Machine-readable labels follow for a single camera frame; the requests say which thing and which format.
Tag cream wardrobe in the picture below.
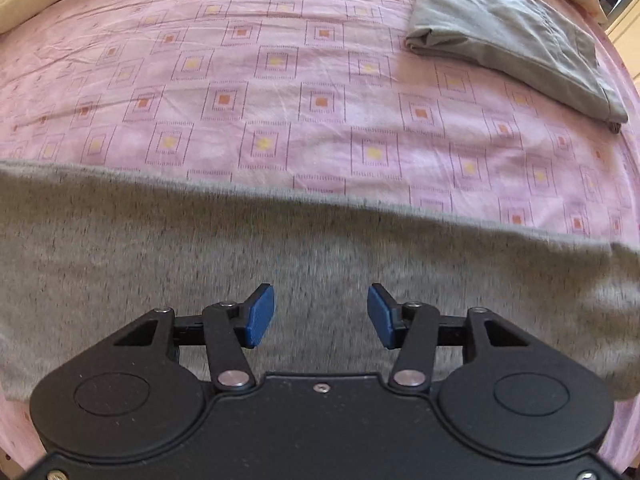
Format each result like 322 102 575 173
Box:
606 0 640 87

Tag folded grey pants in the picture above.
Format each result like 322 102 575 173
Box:
406 0 628 132

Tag grey speckled pants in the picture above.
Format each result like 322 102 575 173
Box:
1 160 639 401

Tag pink patterned bed sheet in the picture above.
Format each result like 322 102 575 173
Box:
1 0 639 469

